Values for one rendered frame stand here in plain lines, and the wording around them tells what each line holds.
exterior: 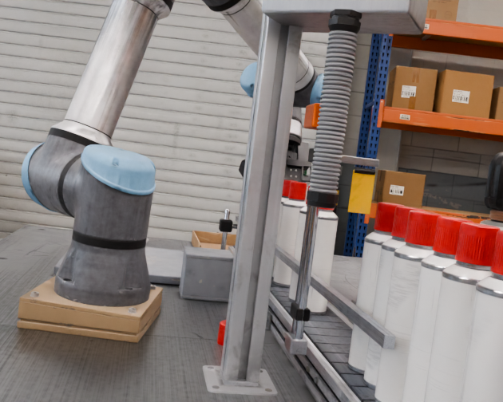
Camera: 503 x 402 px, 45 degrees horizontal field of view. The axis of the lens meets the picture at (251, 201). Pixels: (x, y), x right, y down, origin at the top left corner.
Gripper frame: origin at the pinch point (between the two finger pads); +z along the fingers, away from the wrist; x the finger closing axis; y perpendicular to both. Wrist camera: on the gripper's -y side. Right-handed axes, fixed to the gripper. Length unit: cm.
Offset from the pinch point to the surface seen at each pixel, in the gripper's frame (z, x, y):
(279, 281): 17.1, -8.8, -1.5
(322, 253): 19.4, -31.3, -0.1
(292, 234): 9.2, -14.1, -0.3
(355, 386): 43, -52, -4
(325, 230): 16.2, -33.2, -0.1
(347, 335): 33.4, -35.0, 2.2
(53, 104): -239, 336, -113
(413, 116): -192, 217, 153
